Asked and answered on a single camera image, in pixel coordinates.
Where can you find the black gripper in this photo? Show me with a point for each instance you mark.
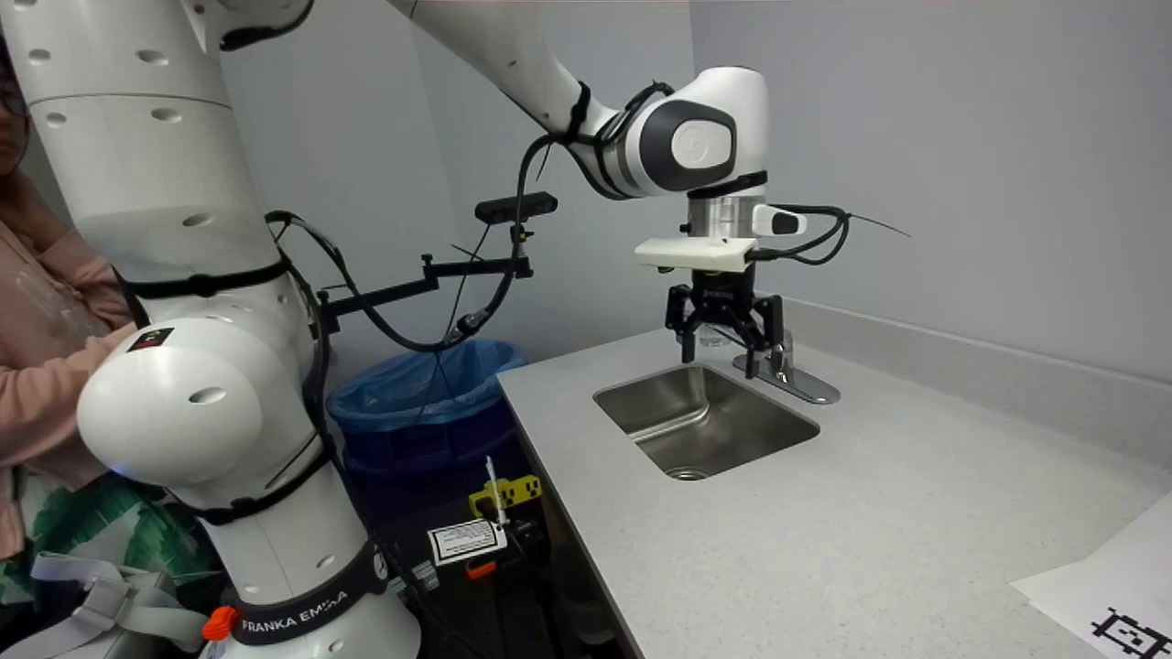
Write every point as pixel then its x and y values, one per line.
pixel 722 298

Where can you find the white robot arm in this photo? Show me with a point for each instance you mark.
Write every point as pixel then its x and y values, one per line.
pixel 158 405

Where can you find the stainless steel sink basin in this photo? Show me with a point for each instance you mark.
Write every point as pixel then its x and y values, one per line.
pixel 700 422

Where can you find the yellow and black clamp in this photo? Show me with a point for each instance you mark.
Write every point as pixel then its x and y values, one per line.
pixel 506 495

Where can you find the blue trash bin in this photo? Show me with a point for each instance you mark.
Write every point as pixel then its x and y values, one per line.
pixel 421 405

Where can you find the white label box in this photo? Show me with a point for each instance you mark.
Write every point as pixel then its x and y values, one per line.
pixel 465 544

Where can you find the white paper with markers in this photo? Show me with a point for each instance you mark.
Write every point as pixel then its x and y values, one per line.
pixel 1103 591

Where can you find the green and white cloth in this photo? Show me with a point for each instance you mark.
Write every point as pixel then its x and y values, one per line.
pixel 96 531

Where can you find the person in pink top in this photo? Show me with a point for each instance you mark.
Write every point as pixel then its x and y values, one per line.
pixel 40 366

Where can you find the chrome faucet base plate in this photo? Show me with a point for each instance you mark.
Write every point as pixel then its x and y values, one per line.
pixel 805 388

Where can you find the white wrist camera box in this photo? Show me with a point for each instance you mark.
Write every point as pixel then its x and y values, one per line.
pixel 698 253

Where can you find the black camera on stand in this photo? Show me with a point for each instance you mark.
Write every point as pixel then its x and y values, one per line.
pixel 512 207

